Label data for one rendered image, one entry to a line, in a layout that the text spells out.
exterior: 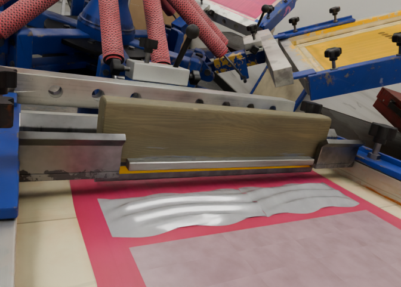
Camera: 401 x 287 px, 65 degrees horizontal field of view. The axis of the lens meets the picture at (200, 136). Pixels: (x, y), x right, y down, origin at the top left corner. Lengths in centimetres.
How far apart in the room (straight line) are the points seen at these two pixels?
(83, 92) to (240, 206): 34
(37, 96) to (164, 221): 33
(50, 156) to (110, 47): 49
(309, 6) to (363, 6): 55
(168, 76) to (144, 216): 40
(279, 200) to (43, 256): 28
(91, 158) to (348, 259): 28
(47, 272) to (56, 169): 11
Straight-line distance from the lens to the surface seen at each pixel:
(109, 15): 85
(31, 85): 57
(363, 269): 36
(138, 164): 36
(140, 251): 29
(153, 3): 94
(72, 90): 57
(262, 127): 44
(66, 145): 33
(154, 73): 66
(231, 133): 41
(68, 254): 28
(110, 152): 34
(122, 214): 33
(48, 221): 32
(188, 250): 30
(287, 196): 44
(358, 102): 271
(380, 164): 59
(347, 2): 297
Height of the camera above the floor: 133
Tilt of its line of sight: 29 degrees down
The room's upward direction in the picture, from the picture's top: 20 degrees clockwise
